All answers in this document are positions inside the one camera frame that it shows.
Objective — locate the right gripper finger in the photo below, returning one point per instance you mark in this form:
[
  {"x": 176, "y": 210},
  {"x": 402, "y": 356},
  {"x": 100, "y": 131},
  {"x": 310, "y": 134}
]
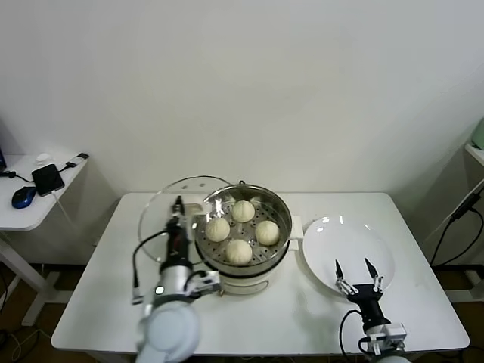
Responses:
[
  {"x": 339, "y": 272},
  {"x": 371, "y": 269}
]

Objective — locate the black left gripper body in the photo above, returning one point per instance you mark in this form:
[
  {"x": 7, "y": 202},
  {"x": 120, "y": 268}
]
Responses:
[{"x": 177, "y": 246}]

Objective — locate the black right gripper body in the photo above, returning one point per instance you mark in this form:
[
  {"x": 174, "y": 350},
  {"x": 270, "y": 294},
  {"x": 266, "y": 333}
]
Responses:
[{"x": 368, "y": 298}]

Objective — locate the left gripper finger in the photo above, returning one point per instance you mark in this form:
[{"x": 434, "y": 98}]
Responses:
[
  {"x": 192, "y": 226},
  {"x": 177, "y": 208}
]

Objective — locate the white steamed baozi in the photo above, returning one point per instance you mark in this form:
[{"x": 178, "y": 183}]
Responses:
[
  {"x": 242, "y": 211},
  {"x": 218, "y": 230},
  {"x": 238, "y": 251},
  {"x": 267, "y": 232}
]

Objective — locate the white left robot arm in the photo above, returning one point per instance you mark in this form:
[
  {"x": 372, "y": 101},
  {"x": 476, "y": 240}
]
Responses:
[{"x": 170, "y": 329}]

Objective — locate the perforated stainless steel steamer basket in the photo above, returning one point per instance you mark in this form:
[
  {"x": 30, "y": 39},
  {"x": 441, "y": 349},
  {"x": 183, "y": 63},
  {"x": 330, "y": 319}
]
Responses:
[{"x": 281, "y": 219}]

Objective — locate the white round plate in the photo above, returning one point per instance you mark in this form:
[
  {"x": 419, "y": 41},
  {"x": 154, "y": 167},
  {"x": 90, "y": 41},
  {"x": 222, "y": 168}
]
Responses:
[{"x": 321, "y": 257}]

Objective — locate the white electric cooker base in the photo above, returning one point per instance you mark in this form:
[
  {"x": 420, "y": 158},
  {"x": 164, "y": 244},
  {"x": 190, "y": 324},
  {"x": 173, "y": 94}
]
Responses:
[{"x": 242, "y": 281}]

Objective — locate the black silver usb adapter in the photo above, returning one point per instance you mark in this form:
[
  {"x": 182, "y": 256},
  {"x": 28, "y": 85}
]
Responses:
[{"x": 77, "y": 158}]

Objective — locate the black smartphone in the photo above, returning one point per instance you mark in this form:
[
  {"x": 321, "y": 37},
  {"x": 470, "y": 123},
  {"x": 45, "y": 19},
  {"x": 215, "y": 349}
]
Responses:
[{"x": 47, "y": 180}]

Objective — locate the small white case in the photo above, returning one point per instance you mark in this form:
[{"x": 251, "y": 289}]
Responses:
[{"x": 42, "y": 157}]

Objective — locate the white side table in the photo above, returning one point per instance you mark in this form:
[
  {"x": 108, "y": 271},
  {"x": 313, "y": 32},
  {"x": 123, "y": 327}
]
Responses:
[{"x": 26, "y": 217}]

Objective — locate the blue computer mouse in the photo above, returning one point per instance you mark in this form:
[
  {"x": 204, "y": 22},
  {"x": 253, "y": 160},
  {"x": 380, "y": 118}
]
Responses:
[{"x": 23, "y": 197}]

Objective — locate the white shelf board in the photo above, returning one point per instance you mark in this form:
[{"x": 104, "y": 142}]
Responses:
[{"x": 477, "y": 154}]

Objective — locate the pale green appliance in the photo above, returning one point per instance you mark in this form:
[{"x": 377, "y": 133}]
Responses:
[{"x": 478, "y": 134}]

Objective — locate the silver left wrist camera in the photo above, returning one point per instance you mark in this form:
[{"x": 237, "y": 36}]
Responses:
[{"x": 206, "y": 283}]

